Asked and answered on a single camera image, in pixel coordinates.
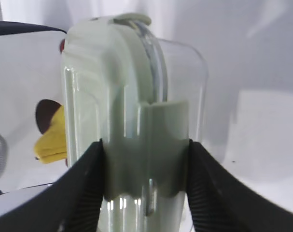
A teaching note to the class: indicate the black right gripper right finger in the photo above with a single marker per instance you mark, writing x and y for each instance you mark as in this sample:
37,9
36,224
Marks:
218,202

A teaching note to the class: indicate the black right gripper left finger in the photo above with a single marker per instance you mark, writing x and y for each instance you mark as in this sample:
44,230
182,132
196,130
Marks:
71,204

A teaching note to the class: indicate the yellow toy pear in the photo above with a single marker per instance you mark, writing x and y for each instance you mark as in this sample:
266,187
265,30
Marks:
51,146

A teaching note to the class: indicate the green lidded glass container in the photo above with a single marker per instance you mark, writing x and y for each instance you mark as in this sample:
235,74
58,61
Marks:
132,103

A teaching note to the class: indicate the navy blue lunch bag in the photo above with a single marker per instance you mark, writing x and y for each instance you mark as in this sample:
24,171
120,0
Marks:
29,72

